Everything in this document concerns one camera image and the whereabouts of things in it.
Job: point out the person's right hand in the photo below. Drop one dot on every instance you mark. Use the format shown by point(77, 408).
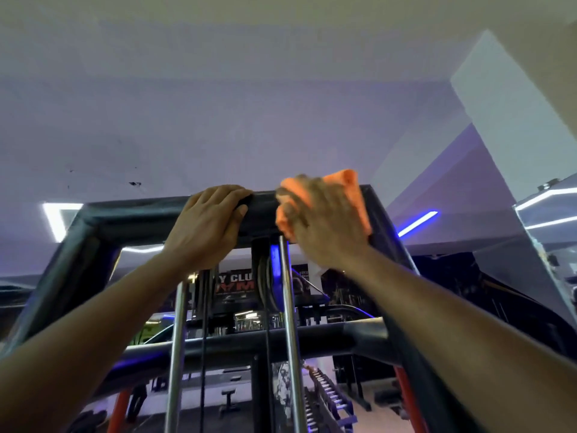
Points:
point(329, 229)

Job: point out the person's left hand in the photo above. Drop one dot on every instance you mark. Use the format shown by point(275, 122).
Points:
point(203, 229)

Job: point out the person's right fingers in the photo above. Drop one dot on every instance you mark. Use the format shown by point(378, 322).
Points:
point(293, 200)

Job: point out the person's left thumb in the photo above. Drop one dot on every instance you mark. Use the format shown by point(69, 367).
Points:
point(240, 212)

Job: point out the orange cleaning cloth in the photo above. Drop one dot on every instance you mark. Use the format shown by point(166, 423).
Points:
point(348, 184)

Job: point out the black gym machine frame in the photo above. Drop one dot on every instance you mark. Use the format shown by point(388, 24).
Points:
point(135, 216)

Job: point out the person's left forearm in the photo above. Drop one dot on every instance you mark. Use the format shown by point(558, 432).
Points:
point(90, 347)

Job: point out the person's right forearm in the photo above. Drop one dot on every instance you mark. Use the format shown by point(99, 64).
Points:
point(450, 347)

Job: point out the white straight ceiling light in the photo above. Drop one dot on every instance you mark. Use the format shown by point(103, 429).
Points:
point(142, 249)
point(552, 222)
point(545, 197)

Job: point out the chrome guide rod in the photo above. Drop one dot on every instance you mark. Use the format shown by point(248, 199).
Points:
point(291, 311)
point(177, 356)

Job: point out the blue light strip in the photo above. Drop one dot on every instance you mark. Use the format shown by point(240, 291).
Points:
point(417, 224)

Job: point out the black workout bench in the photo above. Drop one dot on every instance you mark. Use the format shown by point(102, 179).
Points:
point(228, 393)

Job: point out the white angled ceiling light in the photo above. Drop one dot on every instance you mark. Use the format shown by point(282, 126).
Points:
point(48, 220)

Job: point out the dumbbell rack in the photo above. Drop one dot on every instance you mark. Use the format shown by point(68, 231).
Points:
point(329, 396)

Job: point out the red machine leg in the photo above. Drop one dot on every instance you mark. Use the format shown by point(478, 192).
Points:
point(118, 412)
point(409, 401)

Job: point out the dark gym wall banner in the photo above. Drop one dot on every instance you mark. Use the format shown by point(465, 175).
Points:
point(234, 284)

